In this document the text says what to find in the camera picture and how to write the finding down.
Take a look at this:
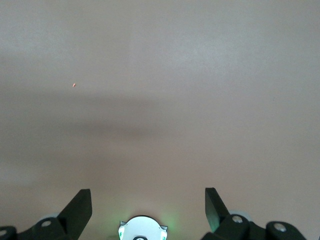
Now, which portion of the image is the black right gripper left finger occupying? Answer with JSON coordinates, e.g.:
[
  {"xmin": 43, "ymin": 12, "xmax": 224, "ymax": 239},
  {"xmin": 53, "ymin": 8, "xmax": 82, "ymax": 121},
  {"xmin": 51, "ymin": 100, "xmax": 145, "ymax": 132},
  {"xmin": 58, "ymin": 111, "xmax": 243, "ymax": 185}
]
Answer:
[{"xmin": 0, "ymin": 188, "xmax": 93, "ymax": 240}]

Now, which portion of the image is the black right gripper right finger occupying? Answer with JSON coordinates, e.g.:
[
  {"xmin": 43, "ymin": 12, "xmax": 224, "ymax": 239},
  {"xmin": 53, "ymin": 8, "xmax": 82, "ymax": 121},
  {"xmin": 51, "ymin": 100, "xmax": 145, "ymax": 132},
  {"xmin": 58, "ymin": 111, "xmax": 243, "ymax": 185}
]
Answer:
[{"xmin": 201, "ymin": 187, "xmax": 309, "ymax": 240}]

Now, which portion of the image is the brown table cover mat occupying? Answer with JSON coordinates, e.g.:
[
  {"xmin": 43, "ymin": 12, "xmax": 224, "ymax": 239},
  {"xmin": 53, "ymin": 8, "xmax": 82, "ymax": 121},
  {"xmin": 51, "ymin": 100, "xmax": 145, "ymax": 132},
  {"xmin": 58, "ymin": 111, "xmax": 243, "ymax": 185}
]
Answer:
[{"xmin": 0, "ymin": 0, "xmax": 320, "ymax": 240}]

